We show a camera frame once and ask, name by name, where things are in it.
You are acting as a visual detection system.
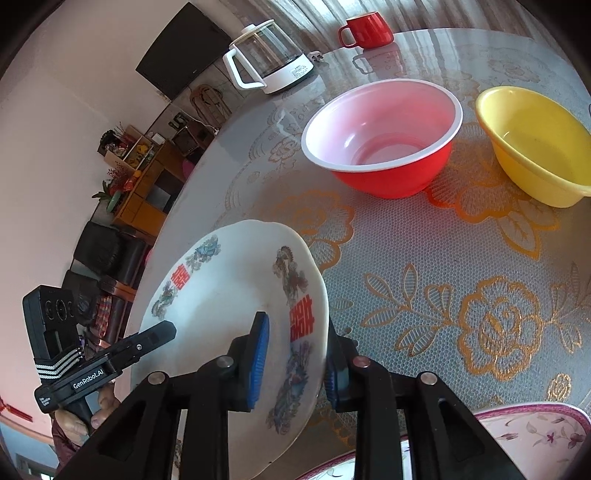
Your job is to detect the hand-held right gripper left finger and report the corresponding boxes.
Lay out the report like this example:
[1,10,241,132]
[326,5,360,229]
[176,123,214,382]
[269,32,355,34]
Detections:
[55,311,271,480]

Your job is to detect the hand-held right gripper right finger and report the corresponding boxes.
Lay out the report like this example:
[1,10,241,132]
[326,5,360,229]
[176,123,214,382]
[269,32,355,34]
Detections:
[323,319,525,480]

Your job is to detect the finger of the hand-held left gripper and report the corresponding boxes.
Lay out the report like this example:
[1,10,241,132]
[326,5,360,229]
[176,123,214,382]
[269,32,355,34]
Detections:
[110,321,177,371]

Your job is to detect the white printed plate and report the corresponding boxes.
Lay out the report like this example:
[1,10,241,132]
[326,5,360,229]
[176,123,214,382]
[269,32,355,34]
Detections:
[130,220,329,480]

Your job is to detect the yellow plastic bowl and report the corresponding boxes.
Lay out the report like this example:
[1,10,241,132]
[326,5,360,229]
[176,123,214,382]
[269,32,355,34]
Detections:
[475,86,591,208]

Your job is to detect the person's left forearm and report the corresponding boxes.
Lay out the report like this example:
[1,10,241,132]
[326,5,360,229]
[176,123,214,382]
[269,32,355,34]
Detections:
[50,415,88,469]

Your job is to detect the person's left hand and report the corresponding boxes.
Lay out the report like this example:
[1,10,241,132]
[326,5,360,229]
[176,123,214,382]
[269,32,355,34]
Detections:
[54,383,122,444]

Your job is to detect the plaid colourful cloth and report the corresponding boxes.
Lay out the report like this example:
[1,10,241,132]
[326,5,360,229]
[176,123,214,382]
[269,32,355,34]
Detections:
[95,295,114,337]

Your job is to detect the red hanging decoration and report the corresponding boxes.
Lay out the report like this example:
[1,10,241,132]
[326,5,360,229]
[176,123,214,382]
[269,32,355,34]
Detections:
[0,394,34,423]

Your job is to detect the black cushioned sofa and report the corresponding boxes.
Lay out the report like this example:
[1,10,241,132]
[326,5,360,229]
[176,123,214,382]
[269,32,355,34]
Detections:
[62,222,149,324]

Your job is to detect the wooden cabinet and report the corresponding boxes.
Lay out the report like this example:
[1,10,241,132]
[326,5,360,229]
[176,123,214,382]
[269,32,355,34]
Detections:
[111,138,195,238]

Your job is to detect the floral lace tablecloth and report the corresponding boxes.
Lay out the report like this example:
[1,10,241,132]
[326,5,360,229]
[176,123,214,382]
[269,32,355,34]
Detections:
[124,28,591,480]

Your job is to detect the red flower arrangement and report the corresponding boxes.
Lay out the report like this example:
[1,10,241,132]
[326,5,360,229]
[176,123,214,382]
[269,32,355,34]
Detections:
[91,165,134,204]

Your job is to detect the cardboard box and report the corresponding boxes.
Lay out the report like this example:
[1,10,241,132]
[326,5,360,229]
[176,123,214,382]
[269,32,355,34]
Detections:
[102,126,155,168]

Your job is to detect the small dark appliance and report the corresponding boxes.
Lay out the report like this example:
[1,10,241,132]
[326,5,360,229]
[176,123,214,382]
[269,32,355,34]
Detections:
[173,127,208,153]

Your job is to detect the pink-rimmed floral plate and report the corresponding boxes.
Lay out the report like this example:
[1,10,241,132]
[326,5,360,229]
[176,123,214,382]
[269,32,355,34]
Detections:
[318,401,587,480]

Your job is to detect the red plastic bowl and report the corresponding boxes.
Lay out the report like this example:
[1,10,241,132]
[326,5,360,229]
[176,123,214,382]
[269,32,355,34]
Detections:
[301,79,464,199]

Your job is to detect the wooden chair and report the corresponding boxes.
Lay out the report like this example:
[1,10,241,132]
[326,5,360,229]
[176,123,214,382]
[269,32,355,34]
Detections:
[189,84,232,127]

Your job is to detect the black television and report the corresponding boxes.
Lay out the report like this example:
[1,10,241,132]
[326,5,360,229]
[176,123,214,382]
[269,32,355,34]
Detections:
[135,2,233,103]

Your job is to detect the glass electric kettle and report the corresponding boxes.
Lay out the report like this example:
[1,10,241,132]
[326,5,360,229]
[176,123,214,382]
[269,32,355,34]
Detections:
[223,19,315,95]

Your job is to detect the red mug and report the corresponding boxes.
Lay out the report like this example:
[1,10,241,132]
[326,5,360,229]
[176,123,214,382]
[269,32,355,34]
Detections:
[338,13,394,49]

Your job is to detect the striped curtain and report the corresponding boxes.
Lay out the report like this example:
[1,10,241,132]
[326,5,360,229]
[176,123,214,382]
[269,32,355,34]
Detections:
[252,0,546,51]

